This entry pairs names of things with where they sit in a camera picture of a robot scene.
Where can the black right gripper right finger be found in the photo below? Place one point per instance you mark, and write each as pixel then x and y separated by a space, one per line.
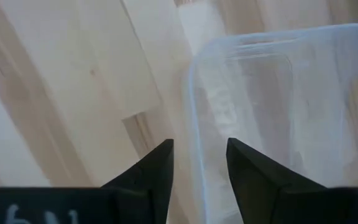
pixel 253 186

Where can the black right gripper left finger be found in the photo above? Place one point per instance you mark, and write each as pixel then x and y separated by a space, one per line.
pixel 154 186

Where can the clear plastic storage bin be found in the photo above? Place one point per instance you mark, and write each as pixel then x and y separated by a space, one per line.
pixel 306 109

